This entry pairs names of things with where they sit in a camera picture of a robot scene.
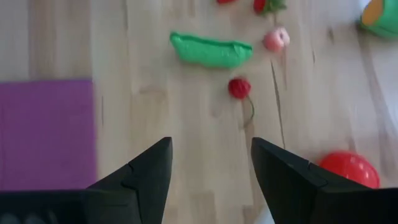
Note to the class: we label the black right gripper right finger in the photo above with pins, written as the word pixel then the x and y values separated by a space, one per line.
pixel 298 193

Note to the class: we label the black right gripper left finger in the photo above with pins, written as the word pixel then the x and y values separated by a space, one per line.
pixel 136 193

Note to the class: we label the red toy tomato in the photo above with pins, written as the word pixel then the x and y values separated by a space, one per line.
pixel 351 168

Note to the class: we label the red toy cherry with stem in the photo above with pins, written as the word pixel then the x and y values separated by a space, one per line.
pixel 239 88

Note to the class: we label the pink toy peach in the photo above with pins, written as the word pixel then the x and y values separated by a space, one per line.
pixel 275 40

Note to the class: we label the green toy pea pod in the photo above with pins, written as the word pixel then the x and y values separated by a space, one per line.
pixel 211 53

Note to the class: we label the green toy vegetable orange end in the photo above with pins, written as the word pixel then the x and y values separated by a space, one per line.
pixel 384 21

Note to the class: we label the small green object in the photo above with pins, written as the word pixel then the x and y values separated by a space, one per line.
pixel 259 5

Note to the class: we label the red toy strawberry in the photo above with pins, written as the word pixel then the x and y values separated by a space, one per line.
pixel 225 1

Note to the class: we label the purple cloth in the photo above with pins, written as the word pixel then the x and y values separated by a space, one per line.
pixel 46 133

